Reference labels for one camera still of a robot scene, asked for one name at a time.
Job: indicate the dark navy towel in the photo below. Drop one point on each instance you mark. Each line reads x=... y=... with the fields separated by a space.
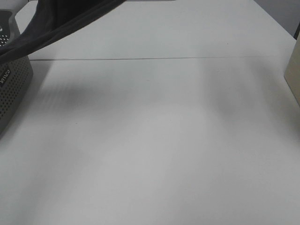
x=52 y=21

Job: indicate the grey perforated plastic basket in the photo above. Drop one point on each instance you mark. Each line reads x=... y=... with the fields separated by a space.
x=15 y=76

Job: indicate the beige box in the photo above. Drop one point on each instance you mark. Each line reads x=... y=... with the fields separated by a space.
x=292 y=72

